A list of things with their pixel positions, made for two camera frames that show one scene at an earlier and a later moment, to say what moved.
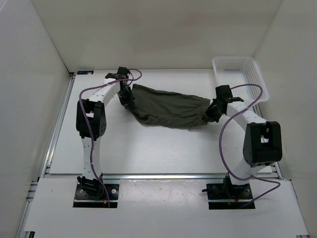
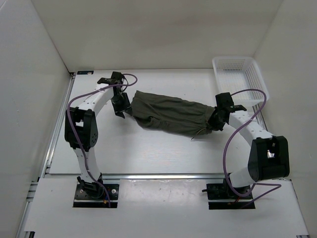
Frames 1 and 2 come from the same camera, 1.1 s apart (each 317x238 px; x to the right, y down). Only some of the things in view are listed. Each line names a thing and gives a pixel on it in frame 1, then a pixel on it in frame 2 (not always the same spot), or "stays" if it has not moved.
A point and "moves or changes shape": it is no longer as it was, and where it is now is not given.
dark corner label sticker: (85, 72) stays
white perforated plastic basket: (237, 71) stays
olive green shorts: (169, 109) moves or changes shape
